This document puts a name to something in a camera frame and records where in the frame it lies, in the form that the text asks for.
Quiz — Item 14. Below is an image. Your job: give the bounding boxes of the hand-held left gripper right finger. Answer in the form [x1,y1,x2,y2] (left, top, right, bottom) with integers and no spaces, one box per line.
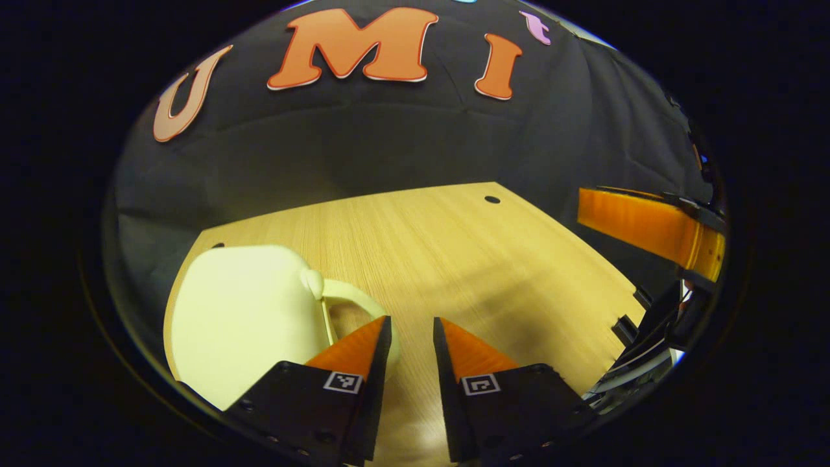
[433,316,599,464]

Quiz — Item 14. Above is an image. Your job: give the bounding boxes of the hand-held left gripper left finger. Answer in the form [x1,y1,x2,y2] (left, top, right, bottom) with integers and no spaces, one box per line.
[227,315,394,466]

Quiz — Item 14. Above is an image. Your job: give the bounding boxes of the pale yellow suitcase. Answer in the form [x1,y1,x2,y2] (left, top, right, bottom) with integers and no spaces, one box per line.
[169,244,401,412]

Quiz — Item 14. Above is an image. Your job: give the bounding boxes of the black backdrop cloth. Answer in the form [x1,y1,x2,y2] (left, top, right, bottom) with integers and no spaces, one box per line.
[102,0,717,286]

